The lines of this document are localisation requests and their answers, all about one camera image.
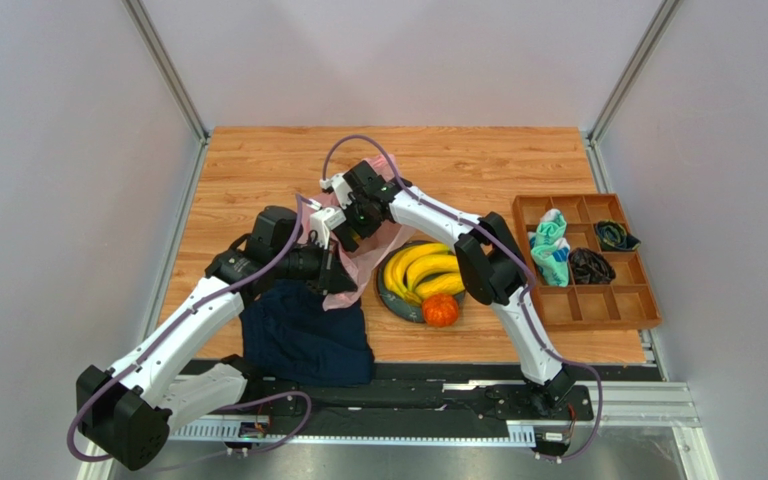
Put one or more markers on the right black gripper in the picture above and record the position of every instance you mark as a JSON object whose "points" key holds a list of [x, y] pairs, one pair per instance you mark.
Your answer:
{"points": [[349, 233]]}

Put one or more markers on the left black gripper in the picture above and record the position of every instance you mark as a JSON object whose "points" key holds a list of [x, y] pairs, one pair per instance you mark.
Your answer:
{"points": [[331, 276]]}

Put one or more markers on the yellow banana bunch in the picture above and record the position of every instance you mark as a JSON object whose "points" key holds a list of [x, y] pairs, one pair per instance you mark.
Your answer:
{"points": [[411, 265]]}

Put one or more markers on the yellow fake starfruit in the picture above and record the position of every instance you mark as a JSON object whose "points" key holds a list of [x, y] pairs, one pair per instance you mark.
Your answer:
{"points": [[447, 283]]}

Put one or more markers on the orange fake fruit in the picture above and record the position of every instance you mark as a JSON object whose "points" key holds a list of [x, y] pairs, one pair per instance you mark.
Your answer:
{"points": [[440, 310]]}

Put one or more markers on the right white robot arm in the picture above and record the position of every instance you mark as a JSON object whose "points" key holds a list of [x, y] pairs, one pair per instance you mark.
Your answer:
{"points": [[492, 267]]}

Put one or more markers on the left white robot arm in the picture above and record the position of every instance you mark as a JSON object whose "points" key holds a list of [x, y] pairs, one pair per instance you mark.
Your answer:
{"points": [[127, 411]]}

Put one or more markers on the navy blue cloth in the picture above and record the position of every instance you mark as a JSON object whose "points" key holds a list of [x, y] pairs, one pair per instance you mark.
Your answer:
{"points": [[288, 334]]}

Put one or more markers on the dark blue-grey ceramic plate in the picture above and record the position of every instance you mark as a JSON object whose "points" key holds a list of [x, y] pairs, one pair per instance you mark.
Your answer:
{"points": [[399, 307]]}

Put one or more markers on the teal white sock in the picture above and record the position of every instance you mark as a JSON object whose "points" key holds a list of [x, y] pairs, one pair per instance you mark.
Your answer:
{"points": [[549, 249]]}

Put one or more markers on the black rolled sock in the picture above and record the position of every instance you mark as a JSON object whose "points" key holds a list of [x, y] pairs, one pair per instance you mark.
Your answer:
{"points": [[588, 267]]}

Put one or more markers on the brown wooden compartment tray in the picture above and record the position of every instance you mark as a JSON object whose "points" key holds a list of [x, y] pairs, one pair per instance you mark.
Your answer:
{"points": [[627, 303]]}

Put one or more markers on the dark green rolled sock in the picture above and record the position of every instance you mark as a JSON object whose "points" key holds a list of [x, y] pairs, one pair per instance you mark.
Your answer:
{"points": [[613, 236]]}

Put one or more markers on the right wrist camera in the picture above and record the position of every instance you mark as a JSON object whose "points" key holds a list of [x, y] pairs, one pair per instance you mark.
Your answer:
{"points": [[339, 187]]}

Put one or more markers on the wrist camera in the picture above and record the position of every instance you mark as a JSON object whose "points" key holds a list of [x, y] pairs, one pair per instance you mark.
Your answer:
{"points": [[323, 223], [339, 187]]}

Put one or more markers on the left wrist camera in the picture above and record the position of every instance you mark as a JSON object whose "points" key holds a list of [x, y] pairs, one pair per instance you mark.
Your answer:
{"points": [[323, 223]]}

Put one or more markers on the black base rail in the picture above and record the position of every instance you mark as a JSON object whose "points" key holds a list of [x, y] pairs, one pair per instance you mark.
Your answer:
{"points": [[415, 403]]}

